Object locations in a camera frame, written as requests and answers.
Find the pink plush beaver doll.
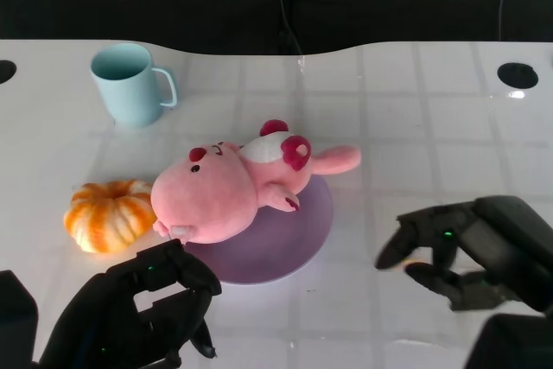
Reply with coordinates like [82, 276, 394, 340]
[150, 119, 362, 245]

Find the lavender round plate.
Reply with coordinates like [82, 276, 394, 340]
[183, 176, 335, 286]

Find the black table grommet hole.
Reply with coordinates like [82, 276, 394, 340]
[497, 62, 539, 89]
[0, 60, 18, 86]

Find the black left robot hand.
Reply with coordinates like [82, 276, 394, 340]
[38, 239, 223, 369]

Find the light blue plastic mug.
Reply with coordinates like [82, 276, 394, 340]
[90, 42, 179, 129]

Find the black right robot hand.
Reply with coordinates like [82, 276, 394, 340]
[373, 194, 553, 314]

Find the orange white toy pumpkin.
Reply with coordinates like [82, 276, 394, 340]
[63, 179, 159, 254]

